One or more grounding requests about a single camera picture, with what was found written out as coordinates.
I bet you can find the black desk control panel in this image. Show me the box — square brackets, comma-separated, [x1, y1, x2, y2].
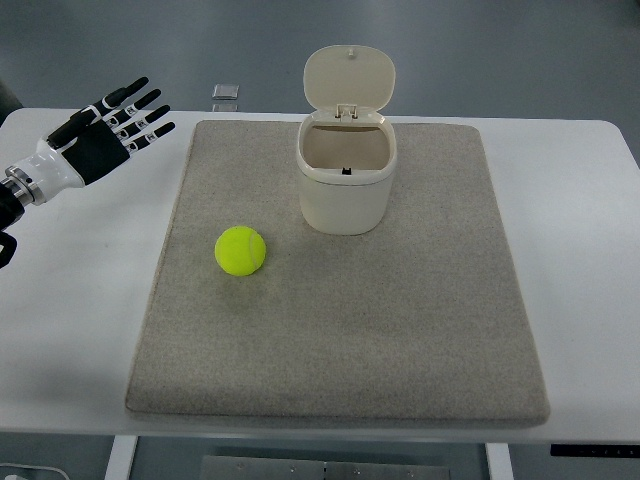
[550, 444, 639, 459]

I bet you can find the yellow tennis ball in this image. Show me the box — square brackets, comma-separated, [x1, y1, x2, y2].
[214, 226, 267, 276]

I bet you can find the cream plastic bin with lid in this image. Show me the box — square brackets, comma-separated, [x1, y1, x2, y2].
[296, 45, 397, 235]

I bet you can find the white right table leg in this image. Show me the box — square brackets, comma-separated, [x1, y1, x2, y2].
[485, 443, 514, 480]

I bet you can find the white left table leg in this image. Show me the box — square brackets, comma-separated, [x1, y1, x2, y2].
[104, 435, 138, 480]

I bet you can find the white table leg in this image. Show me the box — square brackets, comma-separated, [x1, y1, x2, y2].
[104, 435, 138, 480]
[485, 443, 514, 480]

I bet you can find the white object bottom left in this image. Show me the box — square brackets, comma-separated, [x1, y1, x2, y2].
[1, 463, 70, 480]

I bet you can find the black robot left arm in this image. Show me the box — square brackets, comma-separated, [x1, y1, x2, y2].
[0, 184, 24, 268]

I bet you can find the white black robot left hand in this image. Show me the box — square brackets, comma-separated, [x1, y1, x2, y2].
[1, 77, 175, 207]

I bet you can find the beige fabric mat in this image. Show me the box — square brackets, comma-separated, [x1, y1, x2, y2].
[126, 120, 550, 427]

